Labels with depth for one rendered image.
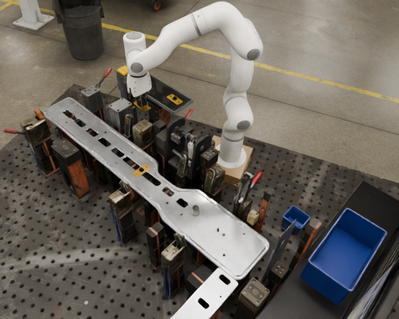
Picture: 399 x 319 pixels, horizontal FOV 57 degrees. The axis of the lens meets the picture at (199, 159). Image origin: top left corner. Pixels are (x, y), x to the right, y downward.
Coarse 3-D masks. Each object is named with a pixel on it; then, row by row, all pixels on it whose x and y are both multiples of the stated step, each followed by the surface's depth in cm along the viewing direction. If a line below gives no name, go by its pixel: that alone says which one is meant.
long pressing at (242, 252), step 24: (72, 120) 191; (96, 120) 192; (96, 144) 180; (120, 144) 181; (120, 168) 170; (144, 192) 161; (192, 192) 162; (168, 216) 153; (192, 216) 154; (216, 216) 154; (192, 240) 147; (216, 240) 147; (240, 240) 147; (264, 240) 147; (216, 264) 140; (240, 264) 140
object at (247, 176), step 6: (246, 174) 143; (252, 174) 145; (240, 180) 142; (246, 180) 141; (252, 180) 144; (240, 186) 147; (246, 186) 146; (240, 192) 150; (246, 192) 146; (246, 198) 151
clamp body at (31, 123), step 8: (32, 120) 181; (40, 120) 182; (24, 128) 180; (32, 128) 179; (40, 128) 183; (48, 128) 187; (32, 136) 182; (40, 136) 186; (48, 136) 189; (32, 144) 185; (40, 144) 188; (48, 144) 193; (40, 152) 193; (48, 152) 195; (40, 160) 196; (48, 160) 198; (56, 160) 203; (40, 168) 205; (48, 168) 201; (56, 168) 206; (48, 176) 204
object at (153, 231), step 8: (160, 224) 152; (152, 232) 149; (160, 232) 151; (152, 240) 149; (160, 240) 154; (152, 248) 155; (160, 248) 161; (152, 256) 165; (160, 256) 165; (152, 264) 169; (160, 264) 169
